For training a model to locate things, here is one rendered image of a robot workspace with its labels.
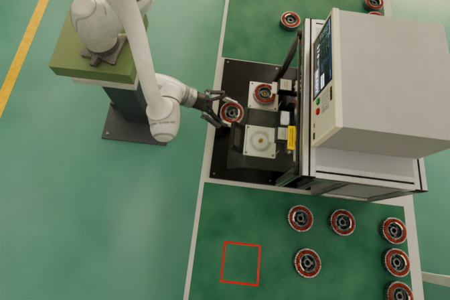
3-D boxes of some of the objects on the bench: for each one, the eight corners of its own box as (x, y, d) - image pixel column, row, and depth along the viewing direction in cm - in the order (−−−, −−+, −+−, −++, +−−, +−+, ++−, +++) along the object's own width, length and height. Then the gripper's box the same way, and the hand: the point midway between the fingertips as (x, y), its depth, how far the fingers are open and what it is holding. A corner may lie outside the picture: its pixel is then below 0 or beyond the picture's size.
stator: (327, 233, 127) (331, 233, 123) (327, 207, 131) (331, 207, 127) (351, 237, 127) (356, 237, 124) (351, 211, 131) (355, 211, 127)
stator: (251, 104, 142) (252, 100, 139) (254, 84, 146) (254, 81, 142) (273, 107, 142) (275, 104, 139) (275, 88, 146) (276, 84, 143)
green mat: (221, 57, 154) (221, 56, 154) (232, -28, 175) (232, -28, 175) (390, 80, 157) (391, 79, 156) (382, -6, 177) (382, -6, 177)
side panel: (311, 195, 132) (343, 183, 102) (311, 188, 133) (342, 175, 103) (369, 202, 133) (418, 193, 103) (369, 195, 134) (418, 185, 104)
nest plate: (247, 108, 143) (248, 107, 141) (250, 82, 148) (250, 81, 147) (276, 112, 143) (277, 111, 142) (278, 86, 148) (278, 84, 147)
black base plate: (209, 178, 132) (209, 177, 130) (224, 60, 154) (224, 57, 151) (309, 190, 133) (311, 189, 131) (310, 71, 155) (311, 69, 153)
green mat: (183, 338, 110) (183, 339, 110) (203, 181, 131) (203, 181, 131) (419, 364, 113) (420, 364, 112) (403, 206, 133) (404, 206, 133)
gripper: (193, 121, 117) (237, 136, 128) (201, 72, 125) (242, 90, 136) (185, 126, 123) (227, 139, 134) (193, 78, 131) (232, 95, 142)
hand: (231, 113), depth 134 cm, fingers closed on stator, 11 cm apart
